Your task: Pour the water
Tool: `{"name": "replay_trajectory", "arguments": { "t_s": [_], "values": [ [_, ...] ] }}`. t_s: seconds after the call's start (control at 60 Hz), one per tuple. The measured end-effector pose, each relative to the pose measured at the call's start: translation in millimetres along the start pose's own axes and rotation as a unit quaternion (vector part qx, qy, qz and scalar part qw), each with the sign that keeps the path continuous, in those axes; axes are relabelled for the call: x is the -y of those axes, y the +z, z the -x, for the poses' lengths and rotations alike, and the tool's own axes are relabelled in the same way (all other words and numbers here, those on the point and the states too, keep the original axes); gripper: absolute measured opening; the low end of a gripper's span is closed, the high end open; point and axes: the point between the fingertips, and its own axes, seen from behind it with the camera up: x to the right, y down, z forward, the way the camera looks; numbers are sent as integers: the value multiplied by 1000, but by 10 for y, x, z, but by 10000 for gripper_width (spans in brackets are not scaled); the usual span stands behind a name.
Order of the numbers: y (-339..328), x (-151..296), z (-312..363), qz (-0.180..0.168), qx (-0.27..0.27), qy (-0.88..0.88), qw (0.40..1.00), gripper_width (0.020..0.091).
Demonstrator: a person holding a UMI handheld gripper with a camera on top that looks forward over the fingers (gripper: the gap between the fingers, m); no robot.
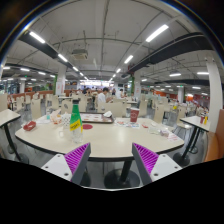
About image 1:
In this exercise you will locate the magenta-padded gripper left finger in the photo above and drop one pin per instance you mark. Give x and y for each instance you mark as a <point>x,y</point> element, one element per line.
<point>63,166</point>

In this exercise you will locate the printed paper flyer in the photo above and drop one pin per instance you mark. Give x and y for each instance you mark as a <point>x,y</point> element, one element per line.
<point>127,124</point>

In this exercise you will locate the group of ceiling lights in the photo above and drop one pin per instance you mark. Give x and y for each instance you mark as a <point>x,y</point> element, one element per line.
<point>156,32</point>

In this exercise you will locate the small printed paper slips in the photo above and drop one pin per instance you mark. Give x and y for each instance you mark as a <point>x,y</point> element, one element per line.
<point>168,134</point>

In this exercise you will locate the crumpled food wrapper bag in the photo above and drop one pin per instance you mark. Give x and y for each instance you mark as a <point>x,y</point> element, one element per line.
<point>56,117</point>

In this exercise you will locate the white paper leaflet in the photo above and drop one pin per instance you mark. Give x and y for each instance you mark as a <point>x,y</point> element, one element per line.
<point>43,120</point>

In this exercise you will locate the ceiling air conditioner unit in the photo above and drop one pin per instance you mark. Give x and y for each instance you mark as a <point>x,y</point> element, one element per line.
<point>80,54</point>

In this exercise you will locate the green drink bottle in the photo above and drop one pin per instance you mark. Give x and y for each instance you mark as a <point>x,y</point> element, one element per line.
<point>76,120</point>

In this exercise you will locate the group of beige chairs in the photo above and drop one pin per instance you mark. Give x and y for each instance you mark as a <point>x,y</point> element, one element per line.
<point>36,106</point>

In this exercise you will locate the dark food tray, paper liner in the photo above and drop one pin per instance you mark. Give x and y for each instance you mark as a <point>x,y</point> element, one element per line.
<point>95,117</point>

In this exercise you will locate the white side table, black leg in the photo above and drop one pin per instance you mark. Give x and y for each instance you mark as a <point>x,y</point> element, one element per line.
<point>7,116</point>
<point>195,121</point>

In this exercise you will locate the red paper cup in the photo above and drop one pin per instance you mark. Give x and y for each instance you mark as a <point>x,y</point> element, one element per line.
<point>134,115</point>

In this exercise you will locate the red pouch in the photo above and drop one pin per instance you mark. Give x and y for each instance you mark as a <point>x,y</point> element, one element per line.
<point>29,125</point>

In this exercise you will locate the person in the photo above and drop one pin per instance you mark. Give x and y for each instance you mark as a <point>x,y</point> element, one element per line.
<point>101,96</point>

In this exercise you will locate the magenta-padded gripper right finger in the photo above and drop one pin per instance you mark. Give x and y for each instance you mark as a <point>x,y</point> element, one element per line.
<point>160,166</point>

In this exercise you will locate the flat round red coaster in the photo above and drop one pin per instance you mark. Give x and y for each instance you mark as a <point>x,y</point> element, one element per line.
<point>87,126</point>

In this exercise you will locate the white paper napkin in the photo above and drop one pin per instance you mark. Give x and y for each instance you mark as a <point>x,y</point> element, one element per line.
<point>107,114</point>

